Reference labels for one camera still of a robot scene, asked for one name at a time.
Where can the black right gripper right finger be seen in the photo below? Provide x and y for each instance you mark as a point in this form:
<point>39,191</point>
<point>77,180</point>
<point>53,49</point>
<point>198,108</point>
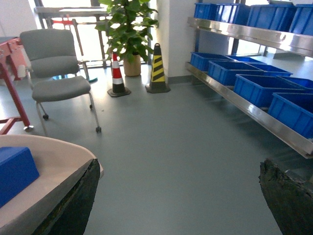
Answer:
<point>289,198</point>

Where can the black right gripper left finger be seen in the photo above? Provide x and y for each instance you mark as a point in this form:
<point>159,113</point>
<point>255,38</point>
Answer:
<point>71,215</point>

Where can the beige plastic dustpan tray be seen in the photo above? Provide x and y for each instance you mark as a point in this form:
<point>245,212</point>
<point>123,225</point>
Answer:
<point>60,164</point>

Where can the blue plastic block part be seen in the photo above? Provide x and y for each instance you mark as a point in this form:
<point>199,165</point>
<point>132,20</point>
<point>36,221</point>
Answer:
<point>17,171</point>

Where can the steel flow rack shelf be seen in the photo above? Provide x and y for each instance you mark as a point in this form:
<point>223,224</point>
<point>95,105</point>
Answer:
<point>290,42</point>

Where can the blue bin near right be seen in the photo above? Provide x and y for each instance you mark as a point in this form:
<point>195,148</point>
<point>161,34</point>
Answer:
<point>294,110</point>

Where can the blue bin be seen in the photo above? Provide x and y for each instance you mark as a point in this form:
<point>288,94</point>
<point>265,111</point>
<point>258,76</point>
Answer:
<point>225,71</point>
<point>201,60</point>
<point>258,89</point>
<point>294,110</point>

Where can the red white traffic cone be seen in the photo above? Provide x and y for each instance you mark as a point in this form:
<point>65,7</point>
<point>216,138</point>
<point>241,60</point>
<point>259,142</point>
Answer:
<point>118,88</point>

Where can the yellow black traffic cone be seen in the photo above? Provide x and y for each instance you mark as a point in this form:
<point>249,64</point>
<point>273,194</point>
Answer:
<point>157,81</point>

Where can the blue bin far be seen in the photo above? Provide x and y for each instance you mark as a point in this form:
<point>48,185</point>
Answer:
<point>201,60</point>

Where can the grey office chair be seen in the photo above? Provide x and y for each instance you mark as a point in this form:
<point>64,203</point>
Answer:
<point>53,59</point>

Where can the green potted plant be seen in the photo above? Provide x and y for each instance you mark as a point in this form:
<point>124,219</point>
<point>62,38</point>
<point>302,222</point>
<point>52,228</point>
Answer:
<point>129,31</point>

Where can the red metal table frame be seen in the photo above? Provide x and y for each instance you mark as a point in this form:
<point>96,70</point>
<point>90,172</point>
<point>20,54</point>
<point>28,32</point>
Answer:
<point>12,68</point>

